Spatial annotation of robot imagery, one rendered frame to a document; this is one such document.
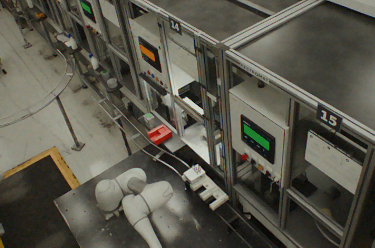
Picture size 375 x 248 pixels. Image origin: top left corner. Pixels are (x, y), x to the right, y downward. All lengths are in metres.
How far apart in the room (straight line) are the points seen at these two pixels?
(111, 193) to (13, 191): 1.85
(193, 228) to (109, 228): 0.63
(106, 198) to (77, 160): 1.69
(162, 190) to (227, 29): 1.03
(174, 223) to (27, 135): 2.75
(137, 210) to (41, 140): 2.81
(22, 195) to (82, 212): 1.40
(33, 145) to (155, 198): 2.83
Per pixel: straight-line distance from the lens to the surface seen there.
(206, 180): 2.88
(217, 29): 2.25
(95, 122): 4.92
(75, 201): 3.27
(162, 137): 3.11
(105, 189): 2.90
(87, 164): 4.45
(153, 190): 2.39
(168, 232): 2.90
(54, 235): 4.01
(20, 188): 4.56
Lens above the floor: 3.13
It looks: 41 degrees down
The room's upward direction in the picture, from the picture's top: 8 degrees counter-clockwise
